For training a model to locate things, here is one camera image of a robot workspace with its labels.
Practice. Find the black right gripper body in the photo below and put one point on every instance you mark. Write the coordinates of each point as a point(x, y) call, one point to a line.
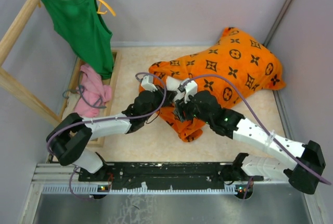
point(191, 110)

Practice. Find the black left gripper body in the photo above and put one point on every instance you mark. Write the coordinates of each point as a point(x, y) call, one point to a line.
point(158, 96)

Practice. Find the orange patterned pillowcase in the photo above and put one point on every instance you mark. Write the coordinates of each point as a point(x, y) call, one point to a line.
point(236, 62)

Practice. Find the white pillow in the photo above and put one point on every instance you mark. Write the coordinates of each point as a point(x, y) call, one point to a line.
point(173, 84)

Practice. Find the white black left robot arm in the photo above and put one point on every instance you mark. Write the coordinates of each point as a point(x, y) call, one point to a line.
point(68, 141)

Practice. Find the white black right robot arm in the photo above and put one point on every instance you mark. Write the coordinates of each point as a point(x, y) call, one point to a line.
point(300, 164)

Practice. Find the grey clothes hanger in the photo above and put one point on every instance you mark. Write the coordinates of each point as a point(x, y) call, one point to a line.
point(91, 89)

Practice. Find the pink cloth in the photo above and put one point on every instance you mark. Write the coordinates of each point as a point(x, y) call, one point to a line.
point(84, 111)

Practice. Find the cream cloth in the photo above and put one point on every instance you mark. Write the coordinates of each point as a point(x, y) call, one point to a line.
point(70, 107)

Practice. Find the wooden tray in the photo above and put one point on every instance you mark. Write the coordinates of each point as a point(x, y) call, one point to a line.
point(98, 142)

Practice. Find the green tank top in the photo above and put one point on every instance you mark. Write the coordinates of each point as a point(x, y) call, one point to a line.
point(78, 22)

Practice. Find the wooden clothes rack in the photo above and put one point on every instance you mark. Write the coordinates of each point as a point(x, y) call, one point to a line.
point(36, 64)

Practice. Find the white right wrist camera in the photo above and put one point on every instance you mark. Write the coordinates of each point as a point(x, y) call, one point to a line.
point(185, 89)

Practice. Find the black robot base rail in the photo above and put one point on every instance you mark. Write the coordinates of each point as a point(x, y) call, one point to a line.
point(164, 176)

